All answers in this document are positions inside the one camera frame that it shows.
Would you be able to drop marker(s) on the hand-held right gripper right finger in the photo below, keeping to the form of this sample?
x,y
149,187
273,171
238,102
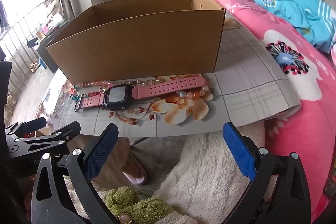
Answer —
x,y
239,153

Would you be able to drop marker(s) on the pink floral blanket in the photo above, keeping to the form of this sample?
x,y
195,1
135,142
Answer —
x,y
296,134

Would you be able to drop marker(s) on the blue patterned quilt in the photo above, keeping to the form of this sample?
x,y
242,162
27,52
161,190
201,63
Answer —
x,y
296,8

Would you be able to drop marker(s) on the pair of tan sandals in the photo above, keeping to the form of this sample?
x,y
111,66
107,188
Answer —
x,y
34,66

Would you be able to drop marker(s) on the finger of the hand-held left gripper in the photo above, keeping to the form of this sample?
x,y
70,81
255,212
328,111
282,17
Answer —
x,y
60,134
29,128

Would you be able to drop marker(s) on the dark low cabinet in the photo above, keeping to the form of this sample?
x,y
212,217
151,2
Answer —
x,y
48,58

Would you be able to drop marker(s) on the pink slipper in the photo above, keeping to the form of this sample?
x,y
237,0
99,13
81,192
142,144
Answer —
x,y
135,176

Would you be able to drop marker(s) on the floral plaid tablecloth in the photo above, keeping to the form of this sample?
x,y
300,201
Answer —
x,y
249,87

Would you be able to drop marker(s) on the hanging dark clothes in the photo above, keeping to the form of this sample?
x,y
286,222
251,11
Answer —
x,y
4,14

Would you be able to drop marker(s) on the small gold spring clip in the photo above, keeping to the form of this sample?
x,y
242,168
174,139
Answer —
x,y
159,80

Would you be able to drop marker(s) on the pink and black wristwatch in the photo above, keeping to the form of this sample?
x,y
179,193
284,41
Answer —
x,y
168,86

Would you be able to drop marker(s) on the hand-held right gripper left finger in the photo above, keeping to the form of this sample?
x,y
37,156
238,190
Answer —
x,y
102,153

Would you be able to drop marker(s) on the brown cardboard box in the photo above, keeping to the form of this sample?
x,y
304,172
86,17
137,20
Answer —
x,y
131,43

